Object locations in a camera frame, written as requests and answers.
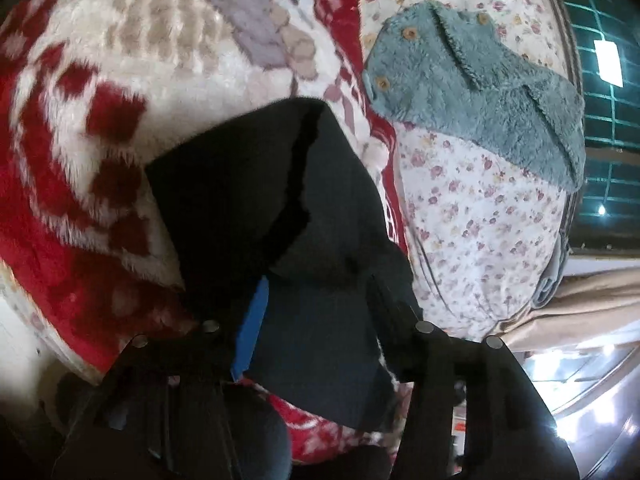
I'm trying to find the black pants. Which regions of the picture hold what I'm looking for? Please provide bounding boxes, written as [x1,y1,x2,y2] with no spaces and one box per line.
[145,98,416,432]

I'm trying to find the floral white bedsheet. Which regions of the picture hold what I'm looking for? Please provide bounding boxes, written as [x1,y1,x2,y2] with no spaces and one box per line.
[359,0,566,340]

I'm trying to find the beige curtain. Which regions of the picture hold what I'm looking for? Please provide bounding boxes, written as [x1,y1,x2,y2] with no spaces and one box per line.
[494,268,639,352]

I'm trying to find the teal fleece garment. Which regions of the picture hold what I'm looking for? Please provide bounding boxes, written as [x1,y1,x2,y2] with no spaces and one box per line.
[362,1,586,193]

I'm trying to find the red white plush blanket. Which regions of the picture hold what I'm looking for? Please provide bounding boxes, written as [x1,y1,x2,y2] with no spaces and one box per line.
[0,0,417,466]

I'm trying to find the teal window grille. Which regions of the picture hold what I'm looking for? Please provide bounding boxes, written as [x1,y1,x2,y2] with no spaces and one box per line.
[563,0,639,254]

